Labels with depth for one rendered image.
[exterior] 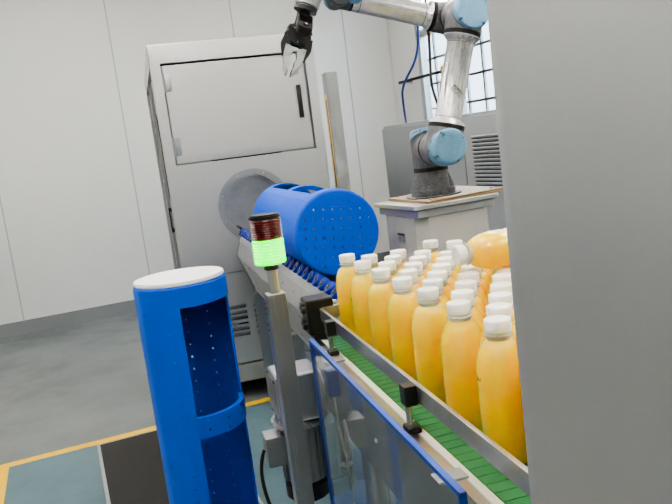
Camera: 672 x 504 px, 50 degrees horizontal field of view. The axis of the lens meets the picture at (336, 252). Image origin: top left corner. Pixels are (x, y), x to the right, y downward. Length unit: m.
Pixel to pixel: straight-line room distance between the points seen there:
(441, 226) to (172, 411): 1.02
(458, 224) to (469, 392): 1.27
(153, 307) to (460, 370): 1.22
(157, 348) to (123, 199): 4.81
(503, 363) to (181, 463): 1.45
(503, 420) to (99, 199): 6.10
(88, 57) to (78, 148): 0.82
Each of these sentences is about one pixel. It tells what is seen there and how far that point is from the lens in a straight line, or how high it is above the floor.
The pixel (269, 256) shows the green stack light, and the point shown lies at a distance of 1.40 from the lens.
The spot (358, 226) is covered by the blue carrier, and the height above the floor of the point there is 1.10.
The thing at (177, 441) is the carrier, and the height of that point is 0.55.
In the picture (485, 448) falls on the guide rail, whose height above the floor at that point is 0.97.
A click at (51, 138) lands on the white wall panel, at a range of 6.92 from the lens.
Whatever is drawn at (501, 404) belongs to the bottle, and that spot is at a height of 0.99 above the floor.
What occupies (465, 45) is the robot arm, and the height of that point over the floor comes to 1.63.
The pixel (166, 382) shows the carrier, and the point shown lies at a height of 0.74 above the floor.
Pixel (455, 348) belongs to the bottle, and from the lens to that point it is 1.14.
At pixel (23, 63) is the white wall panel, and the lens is 6.98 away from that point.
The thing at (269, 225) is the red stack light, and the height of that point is 1.24.
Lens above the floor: 1.38
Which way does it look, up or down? 9 degrees down
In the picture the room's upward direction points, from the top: 7 degrees counter-clockwise
